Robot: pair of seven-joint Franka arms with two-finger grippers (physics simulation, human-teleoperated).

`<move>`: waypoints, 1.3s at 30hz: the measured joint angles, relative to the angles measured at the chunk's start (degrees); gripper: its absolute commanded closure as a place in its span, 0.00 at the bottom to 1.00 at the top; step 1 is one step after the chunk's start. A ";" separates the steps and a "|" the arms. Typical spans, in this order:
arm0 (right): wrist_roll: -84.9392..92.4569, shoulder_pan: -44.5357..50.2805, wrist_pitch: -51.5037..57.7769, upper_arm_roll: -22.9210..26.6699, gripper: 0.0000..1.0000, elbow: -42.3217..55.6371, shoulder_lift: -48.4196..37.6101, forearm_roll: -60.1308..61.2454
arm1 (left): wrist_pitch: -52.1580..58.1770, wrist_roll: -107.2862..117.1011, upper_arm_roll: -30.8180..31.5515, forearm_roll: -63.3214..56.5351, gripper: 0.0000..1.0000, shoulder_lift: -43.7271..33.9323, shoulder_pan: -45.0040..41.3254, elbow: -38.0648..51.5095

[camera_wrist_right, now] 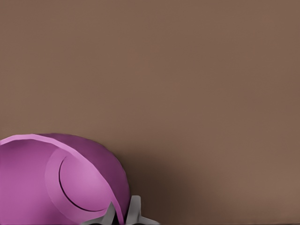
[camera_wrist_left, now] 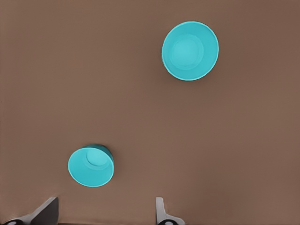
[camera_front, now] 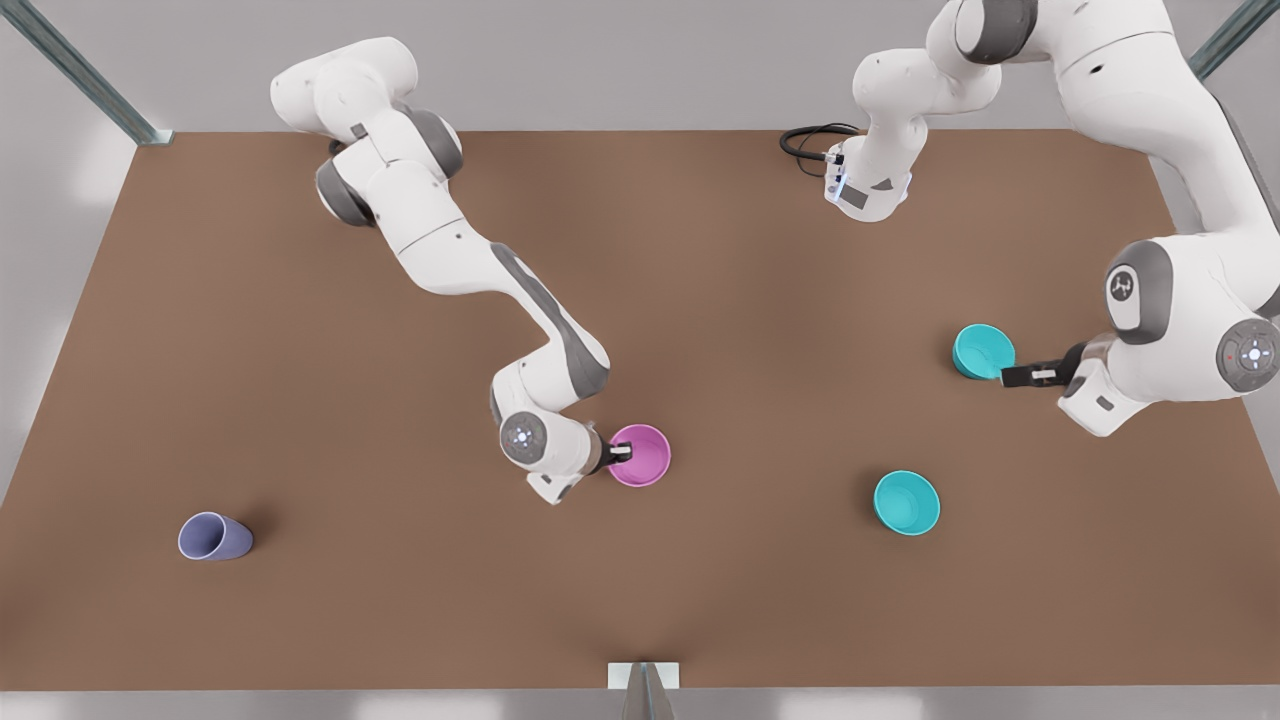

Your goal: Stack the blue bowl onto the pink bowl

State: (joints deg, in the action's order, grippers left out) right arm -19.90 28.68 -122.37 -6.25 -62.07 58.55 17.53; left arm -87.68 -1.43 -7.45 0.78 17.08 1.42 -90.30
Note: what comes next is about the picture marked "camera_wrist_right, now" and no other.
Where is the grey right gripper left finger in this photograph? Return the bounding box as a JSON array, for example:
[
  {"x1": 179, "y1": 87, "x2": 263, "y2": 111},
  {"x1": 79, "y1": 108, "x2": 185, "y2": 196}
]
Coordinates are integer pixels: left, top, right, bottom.
[{"x1": 81, "y1": 201, "x2": 120, "y2": 225}]

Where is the pink bowl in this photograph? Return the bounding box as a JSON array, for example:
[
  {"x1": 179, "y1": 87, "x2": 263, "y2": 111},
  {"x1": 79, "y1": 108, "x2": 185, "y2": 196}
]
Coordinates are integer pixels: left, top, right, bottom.
[{"x1": 0, "y1": 133, "x2": 131, "y2": 225}]

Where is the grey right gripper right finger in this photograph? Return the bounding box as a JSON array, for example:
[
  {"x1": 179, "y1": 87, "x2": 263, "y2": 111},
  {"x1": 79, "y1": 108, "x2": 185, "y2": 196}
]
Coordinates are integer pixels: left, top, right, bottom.
[{"x1": 125, "y1": 195, "x2": 161, "y2": 225}]

